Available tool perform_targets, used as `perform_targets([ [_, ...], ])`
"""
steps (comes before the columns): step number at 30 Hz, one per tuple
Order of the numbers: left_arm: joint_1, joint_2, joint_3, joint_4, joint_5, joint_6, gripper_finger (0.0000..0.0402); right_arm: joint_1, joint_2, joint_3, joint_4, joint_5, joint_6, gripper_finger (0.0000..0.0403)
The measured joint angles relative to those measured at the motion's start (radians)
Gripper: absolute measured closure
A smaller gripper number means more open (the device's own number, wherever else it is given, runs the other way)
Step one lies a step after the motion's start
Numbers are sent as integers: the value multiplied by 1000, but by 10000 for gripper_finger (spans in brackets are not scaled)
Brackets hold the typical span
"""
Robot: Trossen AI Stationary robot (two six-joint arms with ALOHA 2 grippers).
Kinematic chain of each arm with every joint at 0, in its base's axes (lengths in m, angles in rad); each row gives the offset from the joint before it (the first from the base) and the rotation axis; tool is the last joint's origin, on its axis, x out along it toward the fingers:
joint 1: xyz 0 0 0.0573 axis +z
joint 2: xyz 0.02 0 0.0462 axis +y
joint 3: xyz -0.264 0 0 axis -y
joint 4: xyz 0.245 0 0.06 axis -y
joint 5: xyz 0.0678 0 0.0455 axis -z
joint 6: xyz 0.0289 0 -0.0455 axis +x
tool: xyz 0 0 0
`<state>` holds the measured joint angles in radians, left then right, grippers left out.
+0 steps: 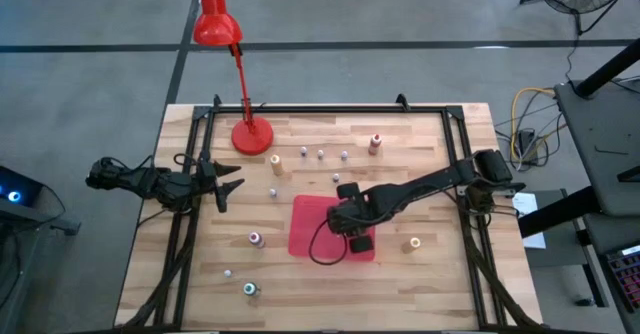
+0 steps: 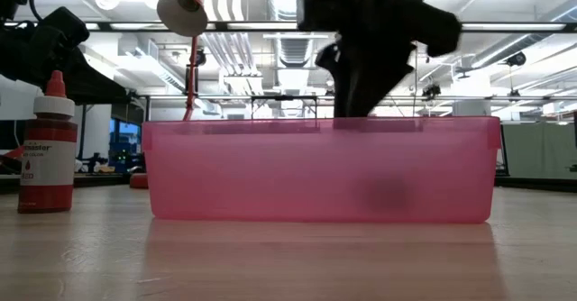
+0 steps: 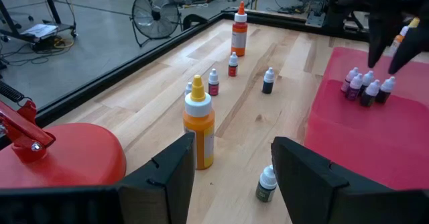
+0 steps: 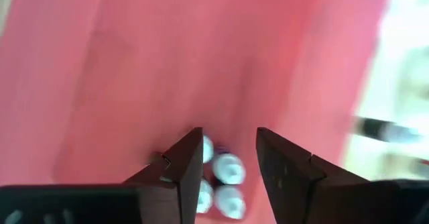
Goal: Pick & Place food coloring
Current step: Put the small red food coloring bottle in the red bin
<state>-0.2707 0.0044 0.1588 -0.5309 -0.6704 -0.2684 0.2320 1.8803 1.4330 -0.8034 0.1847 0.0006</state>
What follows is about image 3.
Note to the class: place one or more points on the large yellow food coloring bottle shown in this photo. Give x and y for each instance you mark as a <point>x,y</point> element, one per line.
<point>199,133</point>

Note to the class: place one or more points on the large amber yellow-capped bottle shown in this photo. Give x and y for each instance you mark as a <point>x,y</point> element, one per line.
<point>399,39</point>

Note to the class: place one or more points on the large orange food coloring bottle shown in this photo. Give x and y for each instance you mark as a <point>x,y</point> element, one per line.
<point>239,39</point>

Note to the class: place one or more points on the pink plastic bin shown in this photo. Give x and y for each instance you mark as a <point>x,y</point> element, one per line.
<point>368,143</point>

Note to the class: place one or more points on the grey metal base plate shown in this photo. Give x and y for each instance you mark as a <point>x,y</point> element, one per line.
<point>315,18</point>

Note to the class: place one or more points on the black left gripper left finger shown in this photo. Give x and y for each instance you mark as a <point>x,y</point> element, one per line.
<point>167,183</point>

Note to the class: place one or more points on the small maroon food coloring bottle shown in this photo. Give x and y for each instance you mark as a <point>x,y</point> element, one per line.
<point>213,86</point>

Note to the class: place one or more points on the small red food coloring bottle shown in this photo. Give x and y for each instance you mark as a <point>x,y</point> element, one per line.
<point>233,68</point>

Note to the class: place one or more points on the small black food coloring bottle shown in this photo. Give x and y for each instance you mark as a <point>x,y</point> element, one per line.
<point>267,84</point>
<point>383,93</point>

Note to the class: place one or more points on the small dark green coloring bottle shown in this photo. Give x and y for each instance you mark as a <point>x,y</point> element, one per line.
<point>265,190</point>

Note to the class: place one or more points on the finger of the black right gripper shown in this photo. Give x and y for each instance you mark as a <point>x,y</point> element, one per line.
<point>412,48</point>
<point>378,39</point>

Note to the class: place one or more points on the small purple food coloring bottle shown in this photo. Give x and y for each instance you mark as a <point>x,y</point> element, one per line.
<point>353,90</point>

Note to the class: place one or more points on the white paper sheet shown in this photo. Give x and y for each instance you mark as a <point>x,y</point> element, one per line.
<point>39,30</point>

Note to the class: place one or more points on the black table frame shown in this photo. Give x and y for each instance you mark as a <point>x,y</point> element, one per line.
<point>100,82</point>

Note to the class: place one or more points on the black floor fan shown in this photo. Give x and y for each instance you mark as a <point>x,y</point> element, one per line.
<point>155,14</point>

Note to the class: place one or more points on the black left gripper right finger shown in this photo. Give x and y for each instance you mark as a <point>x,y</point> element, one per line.
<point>301,183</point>

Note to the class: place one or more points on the red desk lamp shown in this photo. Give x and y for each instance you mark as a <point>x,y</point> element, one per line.
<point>50,157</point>

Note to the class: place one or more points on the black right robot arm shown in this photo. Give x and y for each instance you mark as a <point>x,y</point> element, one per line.
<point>335,19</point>

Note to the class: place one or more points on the black equipment cart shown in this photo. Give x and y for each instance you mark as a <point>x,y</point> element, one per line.
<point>20,37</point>

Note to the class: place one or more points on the small pink food coloring bottle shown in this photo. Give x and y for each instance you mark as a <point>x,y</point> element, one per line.
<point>348,81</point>

